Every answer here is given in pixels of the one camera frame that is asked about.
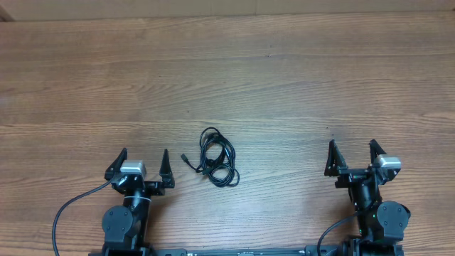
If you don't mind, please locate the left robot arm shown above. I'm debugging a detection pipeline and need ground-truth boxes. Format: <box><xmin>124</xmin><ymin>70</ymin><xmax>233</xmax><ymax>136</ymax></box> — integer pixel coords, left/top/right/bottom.
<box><xmin>89</xmin><ymin>148</ymin><xmax>175</xmax><ymax>256</ymax></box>

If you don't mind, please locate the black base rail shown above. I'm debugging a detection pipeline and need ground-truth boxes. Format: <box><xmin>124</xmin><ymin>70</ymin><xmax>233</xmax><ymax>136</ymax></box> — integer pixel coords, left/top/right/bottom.
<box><xmin>151</xmin><ymin>245</ymin><xmax>338</xmax><ymax>256</ymax></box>

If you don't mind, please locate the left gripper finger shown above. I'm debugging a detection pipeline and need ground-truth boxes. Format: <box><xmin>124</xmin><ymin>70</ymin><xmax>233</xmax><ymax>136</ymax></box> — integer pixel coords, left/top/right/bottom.
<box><xmin>159</xmin><ymin>149</ymin><xmax>175</xmax><ymax>188</ymax></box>
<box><xmin>104</xmin><ymin>148</ymin><xmax>127</xmax><ymax>180</ymax></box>

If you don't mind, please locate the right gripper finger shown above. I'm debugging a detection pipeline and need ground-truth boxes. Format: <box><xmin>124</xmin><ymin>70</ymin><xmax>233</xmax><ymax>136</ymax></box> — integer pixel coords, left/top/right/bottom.
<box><xmin>324</xmin><ymin>139</ymin><xmax>348</xmax><ymax>176</ymax></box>
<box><xmin>369</xmin><ymin>139</ymin><xmax>385</xmax><ymax>166</ymax></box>

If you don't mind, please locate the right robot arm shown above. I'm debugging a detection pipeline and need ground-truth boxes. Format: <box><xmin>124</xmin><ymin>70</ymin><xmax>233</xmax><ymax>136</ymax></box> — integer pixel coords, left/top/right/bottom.
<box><xmin>316</xmin><ymin>139</ymin><xmax>411</xmax><ymax>256</ymax></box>

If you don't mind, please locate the black USB cable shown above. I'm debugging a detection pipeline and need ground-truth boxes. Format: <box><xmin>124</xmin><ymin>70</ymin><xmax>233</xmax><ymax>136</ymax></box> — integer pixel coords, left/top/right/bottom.
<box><xmin>180</xmin><ymin>127</ymin><xmax>241</xmax><ymax>188</ymax></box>

